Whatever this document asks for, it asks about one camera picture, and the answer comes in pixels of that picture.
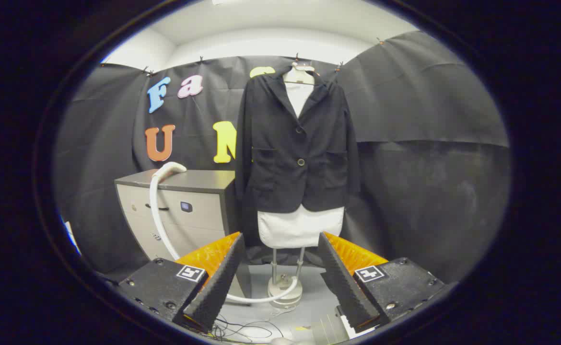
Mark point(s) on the black backdrop cloth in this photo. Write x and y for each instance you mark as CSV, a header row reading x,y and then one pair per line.
x,y
429,182

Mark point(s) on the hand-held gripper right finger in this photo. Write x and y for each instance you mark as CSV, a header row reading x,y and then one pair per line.
x,y
345,287

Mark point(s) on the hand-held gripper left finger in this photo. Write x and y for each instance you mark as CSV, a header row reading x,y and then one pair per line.
x,y
218,287

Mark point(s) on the white garment steamer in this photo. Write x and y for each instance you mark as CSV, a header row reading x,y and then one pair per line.
x,y
170,168

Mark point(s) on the row of small backdrop clips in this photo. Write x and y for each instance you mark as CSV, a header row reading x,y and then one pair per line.
x,y
339,66

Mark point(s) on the white mannequin torso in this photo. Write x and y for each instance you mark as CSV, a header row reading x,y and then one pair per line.
x,y
299,227

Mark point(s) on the grey cabinet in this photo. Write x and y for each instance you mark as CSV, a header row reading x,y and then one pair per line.
x,y
199,211

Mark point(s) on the mannequin stand with round base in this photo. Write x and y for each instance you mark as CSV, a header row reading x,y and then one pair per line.
x,y
285,290

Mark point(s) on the black jacket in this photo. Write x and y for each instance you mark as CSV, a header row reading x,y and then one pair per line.
x,y
280,163

